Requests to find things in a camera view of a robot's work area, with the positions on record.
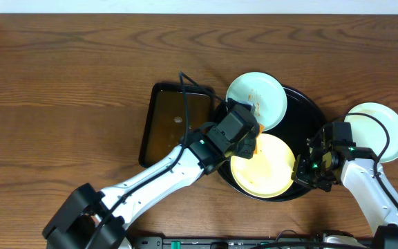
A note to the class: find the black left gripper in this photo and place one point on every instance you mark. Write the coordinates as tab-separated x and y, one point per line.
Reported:
242	149

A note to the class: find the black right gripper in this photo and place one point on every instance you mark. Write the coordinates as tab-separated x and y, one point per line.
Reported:
302	161

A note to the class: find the orange green scrub sponge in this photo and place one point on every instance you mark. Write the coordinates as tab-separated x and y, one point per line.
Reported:
261	128

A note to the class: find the yellow plate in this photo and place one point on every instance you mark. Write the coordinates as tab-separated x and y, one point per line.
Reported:
268	173

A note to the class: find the light blue plate top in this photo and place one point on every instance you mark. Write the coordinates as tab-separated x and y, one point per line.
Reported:
264	93

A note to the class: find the light blue plate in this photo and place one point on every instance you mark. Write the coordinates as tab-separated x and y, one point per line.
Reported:
368	133
264	93

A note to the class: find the light blue plate bottom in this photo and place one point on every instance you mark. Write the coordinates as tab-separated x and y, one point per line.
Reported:
368	133

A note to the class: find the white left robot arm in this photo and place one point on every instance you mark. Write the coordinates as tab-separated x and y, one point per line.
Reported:
91	219

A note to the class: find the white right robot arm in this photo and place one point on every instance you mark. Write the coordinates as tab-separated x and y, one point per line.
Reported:
357	170

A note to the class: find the round black serving tray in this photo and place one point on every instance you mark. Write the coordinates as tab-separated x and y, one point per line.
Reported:
302	120

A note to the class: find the black rectangular water tray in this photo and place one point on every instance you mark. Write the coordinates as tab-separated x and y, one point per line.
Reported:
165	121

